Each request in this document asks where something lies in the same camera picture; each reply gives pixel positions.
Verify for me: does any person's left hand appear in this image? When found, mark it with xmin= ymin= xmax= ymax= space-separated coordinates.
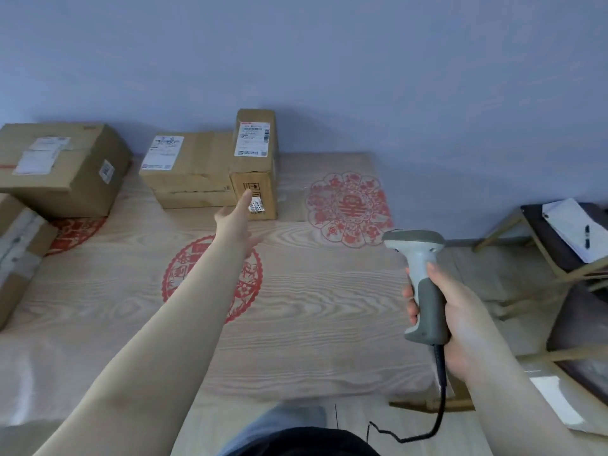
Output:
xmin=214 ymin=189 xmax=265 ymax=254

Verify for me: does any person's right hand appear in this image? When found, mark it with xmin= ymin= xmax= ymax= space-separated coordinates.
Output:
xmin=402 ymin=262 xmax=500 ymax=383

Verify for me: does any grey and white barcode scanner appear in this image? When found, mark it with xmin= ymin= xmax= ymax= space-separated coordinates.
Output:
xmin=382 ymin=229 xmax=451 ymax=346

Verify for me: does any person's left forearm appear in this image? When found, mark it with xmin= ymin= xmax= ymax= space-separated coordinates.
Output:
xmin=32 ymin=230 xmax=248 ymax=456

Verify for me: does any person's right forearm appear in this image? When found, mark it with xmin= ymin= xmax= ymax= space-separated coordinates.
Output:
xmin=463 ymin=342 xmax=594 ymax=456

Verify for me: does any narrow upright cardboard box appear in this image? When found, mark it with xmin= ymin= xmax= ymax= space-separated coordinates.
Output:
xmin=229 ymin=109 xmax=280 ymax=221

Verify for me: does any flat cardboard box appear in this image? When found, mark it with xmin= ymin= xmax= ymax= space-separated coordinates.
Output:
xmin=139 ymin=132 xmax=238 ymax=210

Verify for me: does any red round flower paper-cut decal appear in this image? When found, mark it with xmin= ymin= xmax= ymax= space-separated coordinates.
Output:
xmin=306 ymin=172 xmax=394 ymax=248

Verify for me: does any white paper sheet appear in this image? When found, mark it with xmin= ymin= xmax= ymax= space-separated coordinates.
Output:
xmin=541 ymin=198 xmax=608 ymax=264

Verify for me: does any person's blue trouser leg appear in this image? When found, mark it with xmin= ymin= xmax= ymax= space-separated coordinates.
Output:
xmin=216 ymin=404 xmax=328 ymax=456

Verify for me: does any person's dark shirt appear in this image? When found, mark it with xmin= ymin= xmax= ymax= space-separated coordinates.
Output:
xmin=267 ymin=426 xmax=382 ymax=456

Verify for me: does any large cardboard box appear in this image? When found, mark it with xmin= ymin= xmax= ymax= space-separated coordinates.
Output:
xmin=0 ymin=122 xmax=134 ymax=219

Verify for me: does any taped cardboard box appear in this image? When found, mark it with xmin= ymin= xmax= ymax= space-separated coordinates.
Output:
xmin=0 ymin=194 xmax=60 ymax=331

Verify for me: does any black scanner cable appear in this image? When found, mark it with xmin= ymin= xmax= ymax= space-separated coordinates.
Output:
xmin=368 ymin=343 xmax=450 ymax=444

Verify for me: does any dark-seat chair with wooden frame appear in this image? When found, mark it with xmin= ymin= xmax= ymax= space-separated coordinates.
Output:
xmin=517 ymin=284 xmax=608 ymax=405
xmin=472 ymin=202 xmax=608 ymax=293

